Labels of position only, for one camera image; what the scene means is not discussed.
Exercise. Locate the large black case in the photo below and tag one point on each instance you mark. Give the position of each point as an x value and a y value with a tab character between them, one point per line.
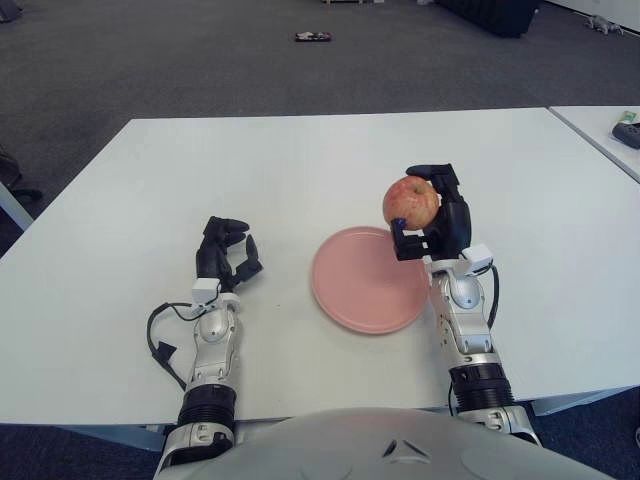
500	17

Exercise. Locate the pink round plate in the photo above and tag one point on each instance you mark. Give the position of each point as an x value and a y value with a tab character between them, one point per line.
360	290

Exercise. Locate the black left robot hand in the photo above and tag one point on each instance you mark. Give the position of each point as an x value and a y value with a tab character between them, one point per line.
207	257

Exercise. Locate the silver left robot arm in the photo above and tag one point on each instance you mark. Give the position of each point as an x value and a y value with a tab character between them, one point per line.
215	332

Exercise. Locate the grey robot torso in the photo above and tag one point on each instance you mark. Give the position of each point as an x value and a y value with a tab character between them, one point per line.
350	445

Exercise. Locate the red yellow apple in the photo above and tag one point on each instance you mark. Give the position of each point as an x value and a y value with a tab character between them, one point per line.
410	200

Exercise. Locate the black office chair base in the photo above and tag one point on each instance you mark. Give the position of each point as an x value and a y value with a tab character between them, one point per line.
7	167

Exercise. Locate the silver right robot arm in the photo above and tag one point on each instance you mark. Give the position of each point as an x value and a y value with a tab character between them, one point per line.
465	320

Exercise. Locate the green paper packet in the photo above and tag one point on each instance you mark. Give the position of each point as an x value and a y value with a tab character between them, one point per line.
628	116

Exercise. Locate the dark flat tray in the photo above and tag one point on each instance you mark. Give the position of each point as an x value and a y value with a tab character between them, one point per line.
313	36

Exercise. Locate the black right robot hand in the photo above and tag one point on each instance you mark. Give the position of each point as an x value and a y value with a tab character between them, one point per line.
455	225

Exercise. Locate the small grey quadruped robot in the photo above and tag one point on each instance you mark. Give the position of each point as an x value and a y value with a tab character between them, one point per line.
602	23

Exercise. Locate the dark grey handheld controller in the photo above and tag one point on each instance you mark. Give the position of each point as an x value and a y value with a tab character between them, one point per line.
628	135

